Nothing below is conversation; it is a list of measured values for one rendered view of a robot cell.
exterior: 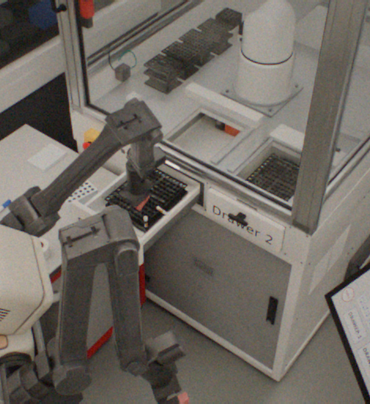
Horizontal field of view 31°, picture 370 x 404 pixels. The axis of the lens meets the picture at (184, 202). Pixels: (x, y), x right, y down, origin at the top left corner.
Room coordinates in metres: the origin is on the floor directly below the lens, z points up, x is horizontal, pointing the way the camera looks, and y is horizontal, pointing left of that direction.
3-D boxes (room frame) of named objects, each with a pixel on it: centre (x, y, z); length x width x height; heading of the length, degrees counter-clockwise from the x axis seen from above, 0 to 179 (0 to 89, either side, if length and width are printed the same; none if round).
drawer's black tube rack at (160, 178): (1.60, 0.13, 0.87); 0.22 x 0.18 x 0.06; 143
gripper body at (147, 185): (1.49, 0.15, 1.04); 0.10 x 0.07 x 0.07; 144
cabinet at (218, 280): (2.05, -0.27, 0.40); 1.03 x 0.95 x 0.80; 53
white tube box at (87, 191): (1.70, 0.38, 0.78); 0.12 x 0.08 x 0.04; 130
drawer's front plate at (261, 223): (1.50, -0.19, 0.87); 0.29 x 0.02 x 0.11; 53
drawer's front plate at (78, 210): (1.44, 0.25, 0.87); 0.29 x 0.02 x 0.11; 53
